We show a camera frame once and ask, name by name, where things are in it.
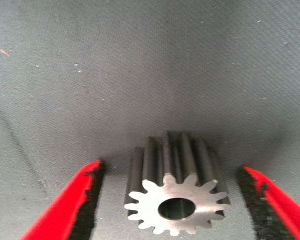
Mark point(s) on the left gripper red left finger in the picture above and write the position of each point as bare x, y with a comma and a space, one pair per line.
65, 212

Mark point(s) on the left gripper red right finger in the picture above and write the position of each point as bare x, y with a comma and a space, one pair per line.
277, 212

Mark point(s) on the dark grey table cloth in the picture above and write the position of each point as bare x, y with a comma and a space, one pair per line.
115, 75

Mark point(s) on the bright steel planetary gear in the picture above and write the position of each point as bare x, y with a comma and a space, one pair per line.
165, 190

